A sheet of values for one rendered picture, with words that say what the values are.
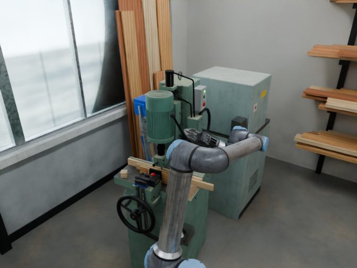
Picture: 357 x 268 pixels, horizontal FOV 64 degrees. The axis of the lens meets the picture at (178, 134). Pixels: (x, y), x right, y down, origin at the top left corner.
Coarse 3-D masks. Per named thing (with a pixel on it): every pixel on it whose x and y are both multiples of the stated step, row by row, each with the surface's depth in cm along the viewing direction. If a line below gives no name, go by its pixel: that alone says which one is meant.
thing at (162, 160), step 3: (165, 150) 201; (165, 153) 198; (156, 156) 194; (159, 156) 194; (162, 156) 194; (165, 156) 195; (156, 159) 193; (159, 159) 192; (162, 159) 192; (165, 159) 196; (159, 162) 193; (162, 162) 192; (165, 162) 197; (156, 165) 196; (159, 165) 194; (162, 165) 194
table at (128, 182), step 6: (126, 168) 212; (132, 168) 212; (120, 174) 204; (132, 174) 204; (138, 174) 204; (114, 180) 204; (120, 180) 201; (126, 180) 198; (132, 180) 198; (126, 186) 200; (132, 186) 198; (162, 186) 192; (162, 192) 187; (198, 192) 189; (156, 198) 185; (162, 198) 189; (192, 198) 181; (150, 204) 182; (156, 204) 184; (192, 204) 183
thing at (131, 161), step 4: (128, 160) 215; (132, 160) 213; (136, 160) 213; (128, 164) 216; (132, 164) 214; (144, 164) 209; (148, 164) 207; (156, 168) 205; (160, 168) 203; (164, 168) 203; (192, 176) 194; (200, 180) 191
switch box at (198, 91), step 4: (196, 88) 196; (200, 88) 196; (204, 88) 198; (196, 92) 196; (200, 92) 195; (196, 96) 197; (200, 96) 196; (196, 100) 199; (200, 100) 197; (204, 100) 203; (196, 104) 200; (200, 104) 198; (196, 108) 201; (200, 108) 200
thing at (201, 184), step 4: (136, 164) 210; (140, 164) 209; (136, 168) 211; (152, 168) 205; (168, 172) 200; (192, 180) 192; (196, 180) 191; (192, 184) 193; (196, 184) 192; (200, 184) 190; (204, 184) 188; (208, 184) 188; (212, 184) 188; (204, 188) 190; (208, 188) 188; (212, 188) 187
